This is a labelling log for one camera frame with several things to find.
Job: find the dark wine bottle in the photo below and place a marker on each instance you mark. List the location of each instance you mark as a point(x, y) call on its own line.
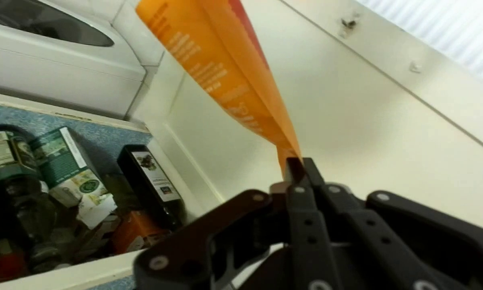
point(26, 210)

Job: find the open cream cabinet door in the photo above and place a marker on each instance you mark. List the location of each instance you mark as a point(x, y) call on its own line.
point(361, 128)

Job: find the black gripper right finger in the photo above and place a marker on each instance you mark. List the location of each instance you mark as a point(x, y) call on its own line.
point(393, 262)

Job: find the black labelled box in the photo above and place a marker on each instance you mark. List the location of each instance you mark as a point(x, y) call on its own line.
point(152, 186)

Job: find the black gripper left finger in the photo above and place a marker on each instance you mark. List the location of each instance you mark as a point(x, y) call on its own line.
point(313, 258)

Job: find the white microwave oven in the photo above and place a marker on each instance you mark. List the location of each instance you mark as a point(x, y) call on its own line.
point(92, 55)

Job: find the green white box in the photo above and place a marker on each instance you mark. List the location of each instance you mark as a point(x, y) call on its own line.
point(71, 176)

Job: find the white window blind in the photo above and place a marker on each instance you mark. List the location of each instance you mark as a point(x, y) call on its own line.
point(453, 28)

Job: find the orange packet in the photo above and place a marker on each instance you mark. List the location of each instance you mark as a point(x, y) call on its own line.
point(216, 44)

